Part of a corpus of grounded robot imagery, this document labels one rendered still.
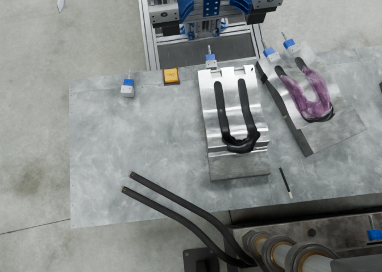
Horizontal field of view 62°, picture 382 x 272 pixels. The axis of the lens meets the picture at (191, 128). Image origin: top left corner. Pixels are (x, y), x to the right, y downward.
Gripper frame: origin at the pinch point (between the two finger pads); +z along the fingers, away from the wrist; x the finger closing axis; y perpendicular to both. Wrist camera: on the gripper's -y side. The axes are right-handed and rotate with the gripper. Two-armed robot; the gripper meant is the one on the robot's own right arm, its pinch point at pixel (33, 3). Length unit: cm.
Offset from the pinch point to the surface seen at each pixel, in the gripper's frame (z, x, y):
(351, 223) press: 25, -134, 49
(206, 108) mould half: -3, -60, 50
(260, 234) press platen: 42, -90, 29
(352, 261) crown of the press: 42, -74, -49
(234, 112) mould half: -5, -72, 47
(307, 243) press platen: 41, -83, -19
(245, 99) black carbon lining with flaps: -13, -75, 48
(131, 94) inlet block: -1, -25, 59
